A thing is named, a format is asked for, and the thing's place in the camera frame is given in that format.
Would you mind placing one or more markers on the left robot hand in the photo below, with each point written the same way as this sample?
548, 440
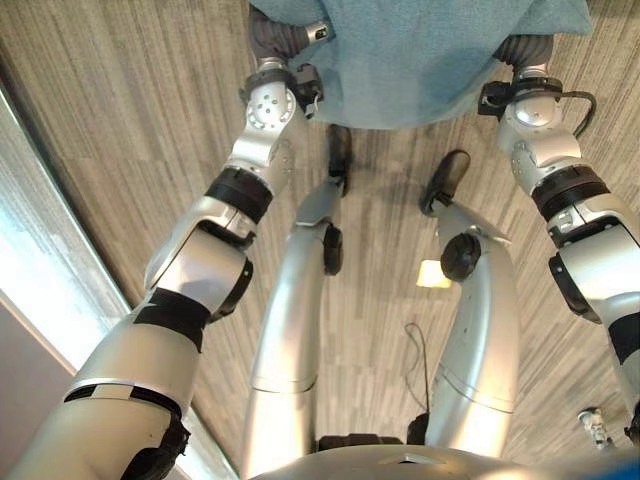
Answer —
272, 42

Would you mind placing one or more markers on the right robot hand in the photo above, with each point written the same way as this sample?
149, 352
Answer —
527, 50

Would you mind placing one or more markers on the teal fabric cushion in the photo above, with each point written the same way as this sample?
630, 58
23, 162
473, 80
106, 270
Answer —
425, 60

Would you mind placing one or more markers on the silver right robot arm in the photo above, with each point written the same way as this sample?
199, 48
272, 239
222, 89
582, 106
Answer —
590, 250

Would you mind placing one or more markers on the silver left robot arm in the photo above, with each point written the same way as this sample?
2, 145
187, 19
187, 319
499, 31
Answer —
200, 260

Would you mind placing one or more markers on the silver left robot leg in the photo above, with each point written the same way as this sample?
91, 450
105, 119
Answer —
287, 320

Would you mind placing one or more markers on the silver robot leg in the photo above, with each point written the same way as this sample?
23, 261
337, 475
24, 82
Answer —
287, 320
480, 340

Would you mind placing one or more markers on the silver right robot leg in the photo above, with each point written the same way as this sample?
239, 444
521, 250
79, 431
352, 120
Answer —
480, 340

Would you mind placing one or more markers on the small silver metal fitting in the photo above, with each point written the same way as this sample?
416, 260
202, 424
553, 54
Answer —
595, 426

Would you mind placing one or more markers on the silver robot torso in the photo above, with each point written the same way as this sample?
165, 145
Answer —
400, 465

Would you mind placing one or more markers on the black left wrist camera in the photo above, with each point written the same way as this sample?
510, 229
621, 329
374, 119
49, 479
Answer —
309, 82

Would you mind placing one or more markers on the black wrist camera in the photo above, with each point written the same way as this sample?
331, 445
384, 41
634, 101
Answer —
309, 82
495, 99

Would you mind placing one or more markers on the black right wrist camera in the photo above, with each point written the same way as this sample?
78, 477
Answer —
495, 99

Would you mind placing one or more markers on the metal window frame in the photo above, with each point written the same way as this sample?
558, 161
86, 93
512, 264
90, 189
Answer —
65, 280

